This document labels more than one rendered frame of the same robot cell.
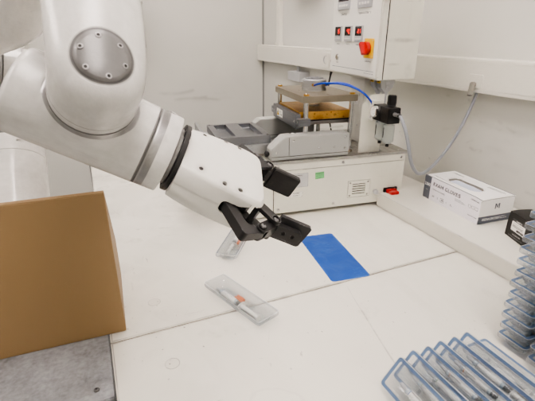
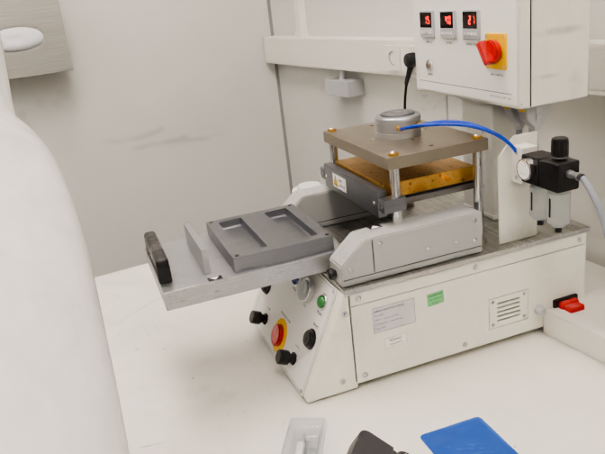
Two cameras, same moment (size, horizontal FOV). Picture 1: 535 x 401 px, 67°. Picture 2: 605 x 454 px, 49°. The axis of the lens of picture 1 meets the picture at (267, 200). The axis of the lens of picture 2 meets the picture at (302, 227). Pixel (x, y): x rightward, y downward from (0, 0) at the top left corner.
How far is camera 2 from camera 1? 25 cm
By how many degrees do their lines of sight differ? 3
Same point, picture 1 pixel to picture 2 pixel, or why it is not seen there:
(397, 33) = (549, 18)
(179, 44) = (130, 56)
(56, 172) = not seen: outside the picture
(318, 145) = (428, 243)
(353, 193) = (499, 320)
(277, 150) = (352, 267)
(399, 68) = (559, 82)
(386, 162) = (554, 254)
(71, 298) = not seen: outside the picture
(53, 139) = not seen: outside the picture
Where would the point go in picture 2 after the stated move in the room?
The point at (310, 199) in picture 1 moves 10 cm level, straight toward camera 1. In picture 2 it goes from (423, 344) to (431, 377)
